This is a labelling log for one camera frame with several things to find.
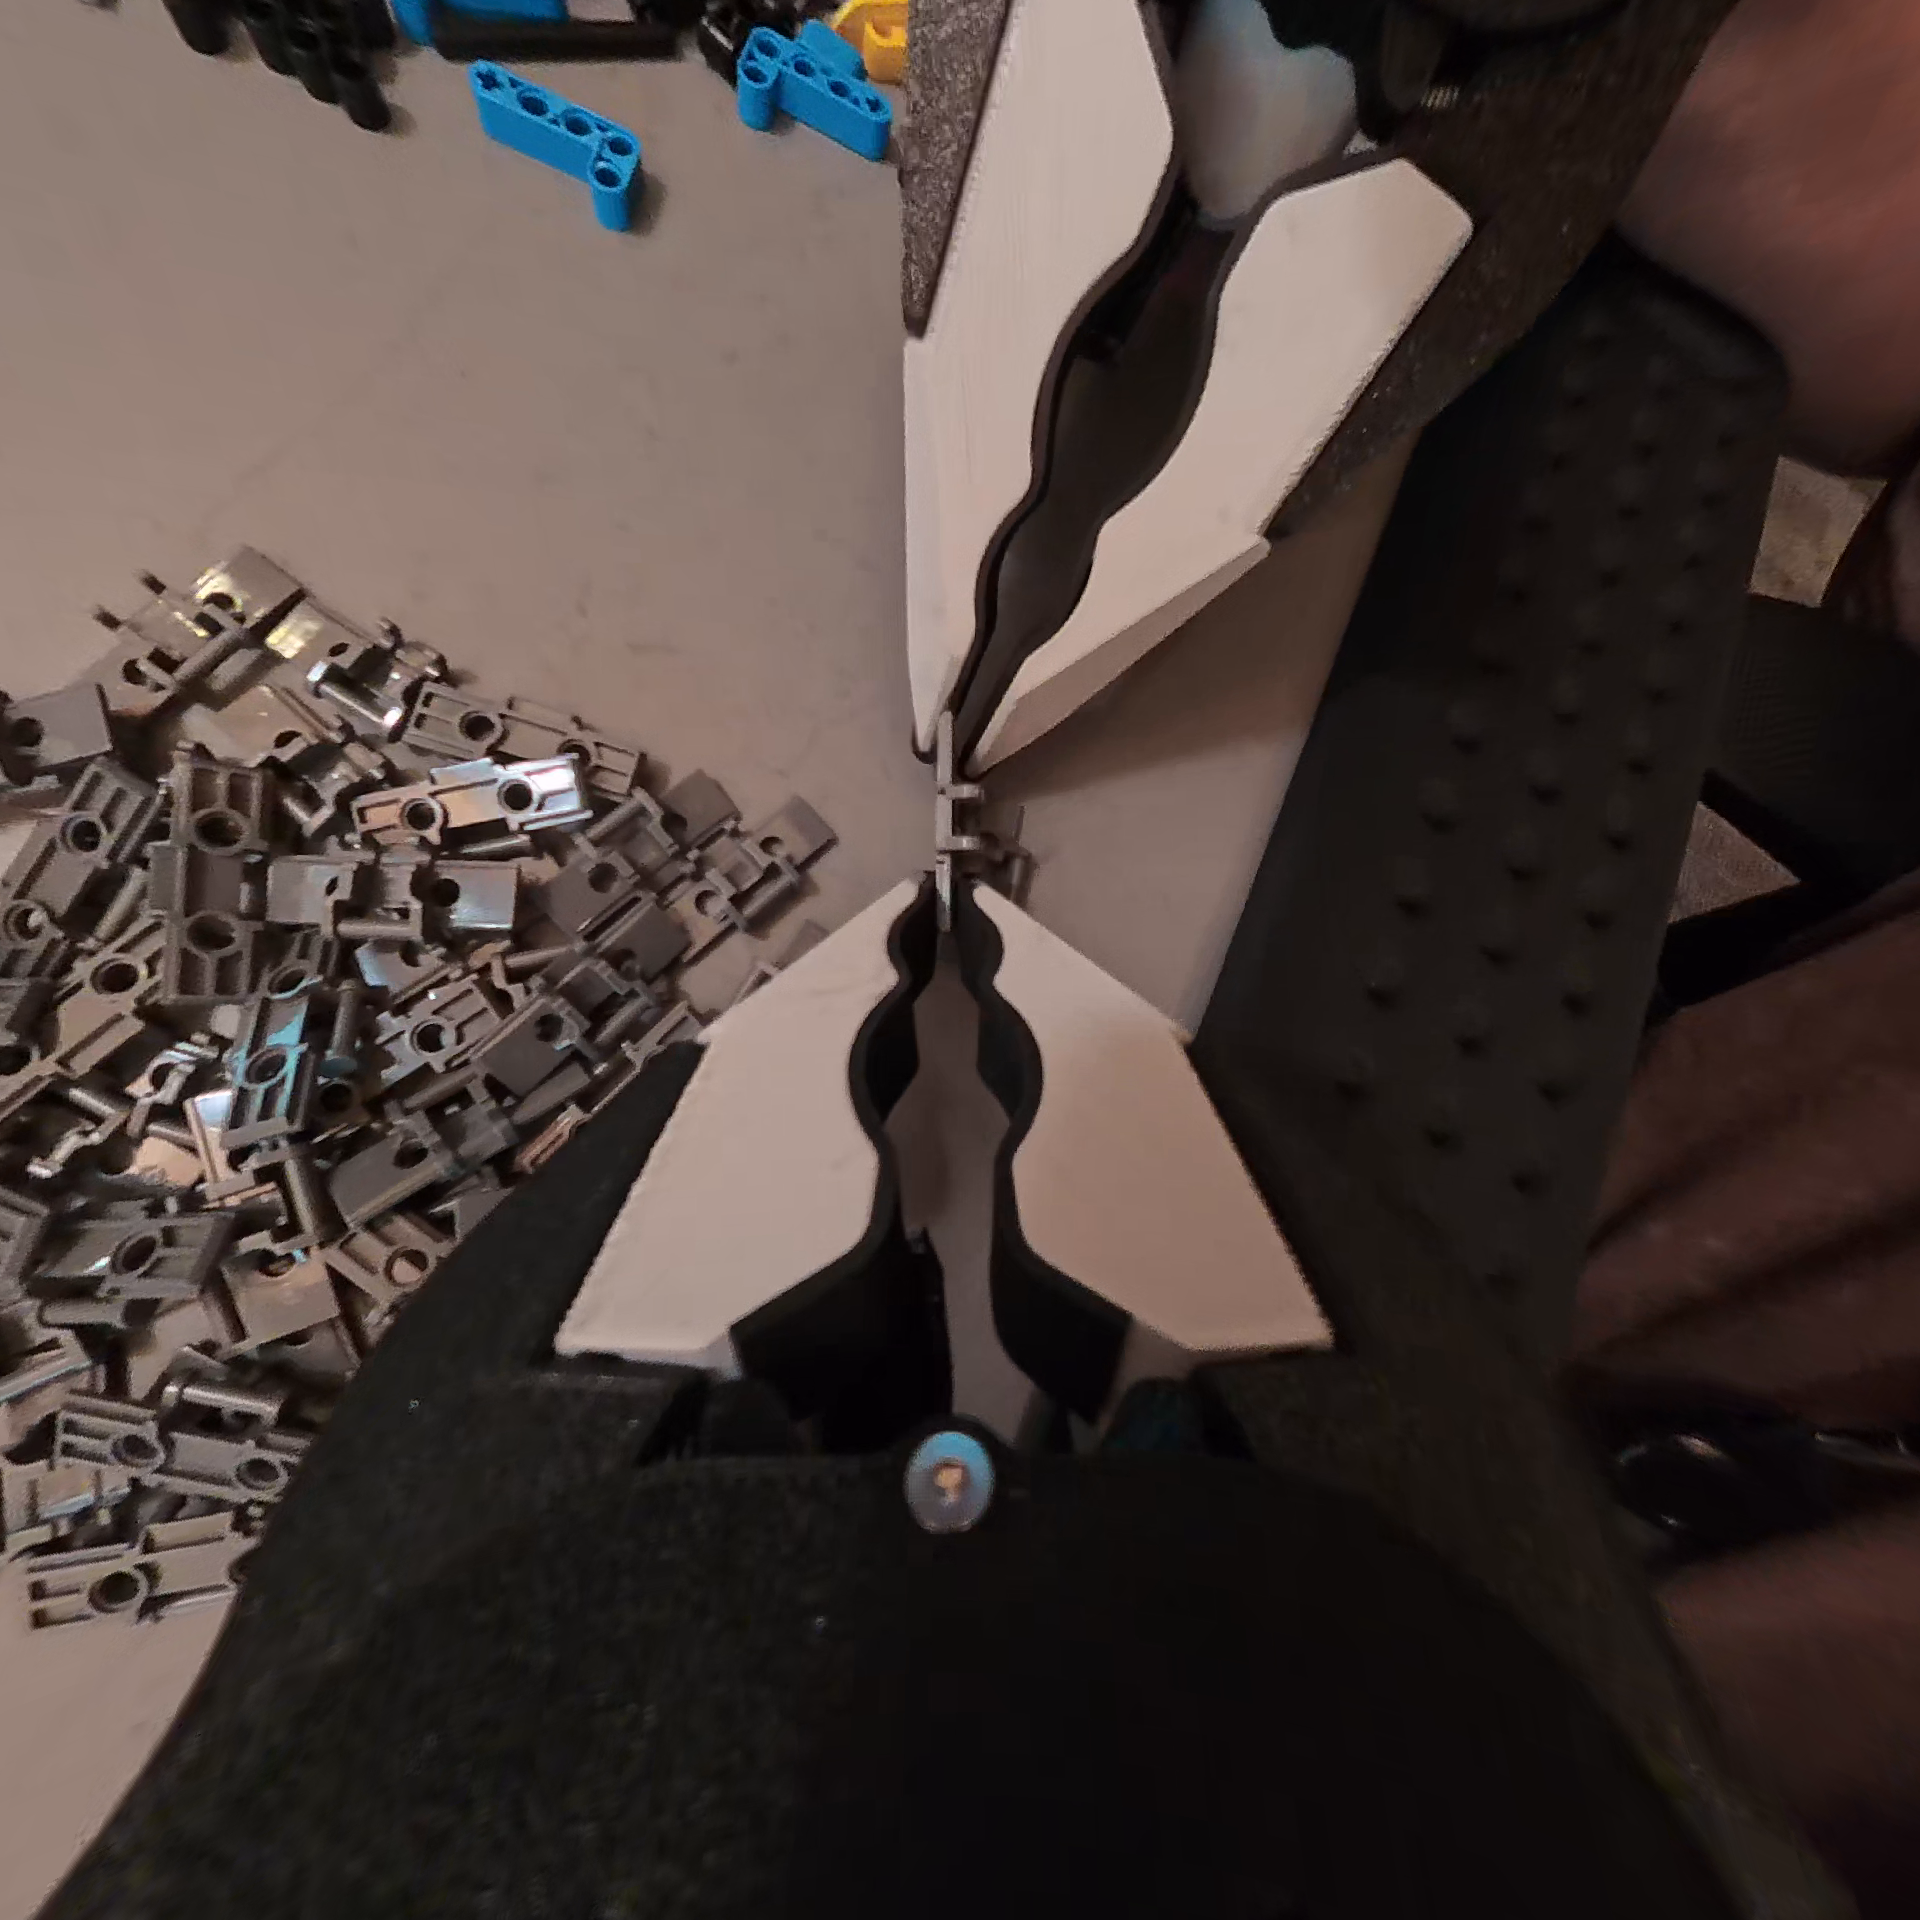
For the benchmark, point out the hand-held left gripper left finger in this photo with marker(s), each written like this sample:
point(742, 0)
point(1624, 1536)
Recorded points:
point(720, 1184)

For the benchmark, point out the person's right hand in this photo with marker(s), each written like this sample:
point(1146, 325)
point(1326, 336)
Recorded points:
point(1831, 181)

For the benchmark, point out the grey desk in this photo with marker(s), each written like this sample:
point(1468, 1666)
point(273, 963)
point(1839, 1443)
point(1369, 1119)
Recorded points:
point(451, 374)

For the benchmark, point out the black round badge reel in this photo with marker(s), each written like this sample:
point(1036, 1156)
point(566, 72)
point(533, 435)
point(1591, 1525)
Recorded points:
point(1681, 1484)

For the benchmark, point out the pile of grey track links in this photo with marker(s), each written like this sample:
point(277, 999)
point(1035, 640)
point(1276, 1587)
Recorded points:
point(301, 975)

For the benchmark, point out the heap of mixed coloured bricks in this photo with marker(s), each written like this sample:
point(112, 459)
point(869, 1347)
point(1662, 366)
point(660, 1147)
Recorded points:
point(555, 129)

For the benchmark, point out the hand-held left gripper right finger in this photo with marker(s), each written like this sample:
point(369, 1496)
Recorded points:
point(1155, 1184)

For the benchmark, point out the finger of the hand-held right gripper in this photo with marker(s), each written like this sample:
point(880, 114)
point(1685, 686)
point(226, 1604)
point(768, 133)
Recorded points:
point(1320, 331)
point(1021, 225)

